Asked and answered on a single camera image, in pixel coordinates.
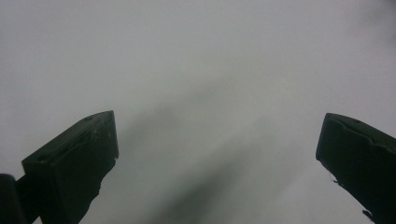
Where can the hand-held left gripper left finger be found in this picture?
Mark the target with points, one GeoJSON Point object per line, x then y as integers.
{"type": "Point", "coordinates": [71, 161]}

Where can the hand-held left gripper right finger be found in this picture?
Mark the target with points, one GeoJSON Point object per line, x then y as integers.
{"type": "Point", "coordinates": [364, 161]}

